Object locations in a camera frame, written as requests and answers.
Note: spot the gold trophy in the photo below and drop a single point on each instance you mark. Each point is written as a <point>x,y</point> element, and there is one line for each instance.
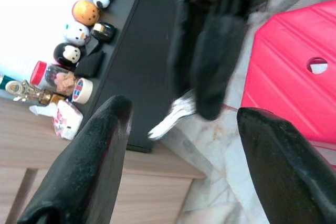
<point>29,91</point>

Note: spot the white pink tissue pack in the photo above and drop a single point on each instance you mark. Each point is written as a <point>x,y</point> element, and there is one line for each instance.
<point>67,119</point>

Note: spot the red plastic stool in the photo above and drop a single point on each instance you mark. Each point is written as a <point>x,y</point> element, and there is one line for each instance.
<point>283,77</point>

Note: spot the clear jar with red lid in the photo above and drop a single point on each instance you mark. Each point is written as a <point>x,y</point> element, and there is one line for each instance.
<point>47,75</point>

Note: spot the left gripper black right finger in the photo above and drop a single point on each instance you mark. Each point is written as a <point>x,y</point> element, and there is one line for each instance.
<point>288,171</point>

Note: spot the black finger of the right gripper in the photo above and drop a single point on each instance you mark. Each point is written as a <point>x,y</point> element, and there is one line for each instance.
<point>215,72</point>
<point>182,51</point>

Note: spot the white duck plush toy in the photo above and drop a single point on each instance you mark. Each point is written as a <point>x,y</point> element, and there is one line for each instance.
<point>76,33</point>

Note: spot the orange round plush toy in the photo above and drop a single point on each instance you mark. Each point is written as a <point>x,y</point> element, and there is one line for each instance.
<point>85,12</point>

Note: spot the silver bunch of keys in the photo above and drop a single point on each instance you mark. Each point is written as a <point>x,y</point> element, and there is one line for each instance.
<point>173,116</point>

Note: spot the black folded cloth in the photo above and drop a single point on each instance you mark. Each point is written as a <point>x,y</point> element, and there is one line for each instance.
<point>89,65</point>

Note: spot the black white-faced plush toy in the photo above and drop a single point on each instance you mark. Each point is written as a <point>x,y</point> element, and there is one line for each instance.
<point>68,54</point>

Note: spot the cream tape roll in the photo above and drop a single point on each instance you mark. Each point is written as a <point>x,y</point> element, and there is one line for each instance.
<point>82,90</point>

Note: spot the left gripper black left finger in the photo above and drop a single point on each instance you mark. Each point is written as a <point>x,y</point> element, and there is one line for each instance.
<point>84,166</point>

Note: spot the green white object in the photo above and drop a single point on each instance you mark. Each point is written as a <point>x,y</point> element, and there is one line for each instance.
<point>5,82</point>

